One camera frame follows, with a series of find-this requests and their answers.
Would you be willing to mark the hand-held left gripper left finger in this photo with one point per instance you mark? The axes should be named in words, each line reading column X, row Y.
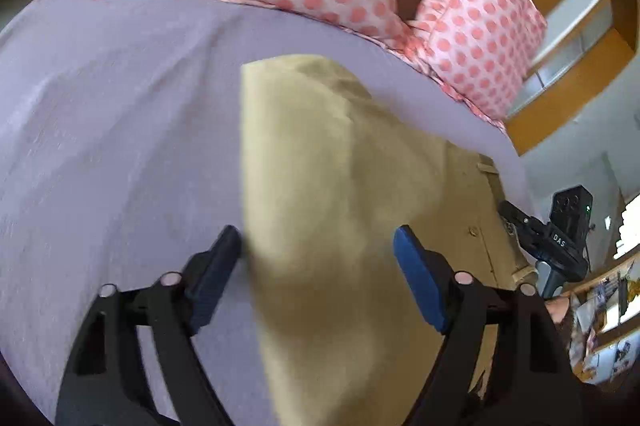
column 216, row 267

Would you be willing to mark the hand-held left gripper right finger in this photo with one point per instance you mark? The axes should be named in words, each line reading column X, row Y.
column 419, row 277

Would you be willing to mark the cluttered wooden desk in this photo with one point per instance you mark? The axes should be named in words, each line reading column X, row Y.
column 605, row 316

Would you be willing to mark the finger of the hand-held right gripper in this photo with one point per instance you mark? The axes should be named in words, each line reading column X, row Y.
column 515, row 215

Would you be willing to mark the wooden shelf unit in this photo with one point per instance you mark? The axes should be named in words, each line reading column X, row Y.
column 575, row 41

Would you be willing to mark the khaki pants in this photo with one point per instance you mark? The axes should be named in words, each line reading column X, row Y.
column 350, row 226

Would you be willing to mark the person's right hand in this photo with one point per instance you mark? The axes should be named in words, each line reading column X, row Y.
column 557, row 306

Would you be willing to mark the lavender bed sheet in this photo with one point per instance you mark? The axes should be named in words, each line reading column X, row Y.
column 125, row 156

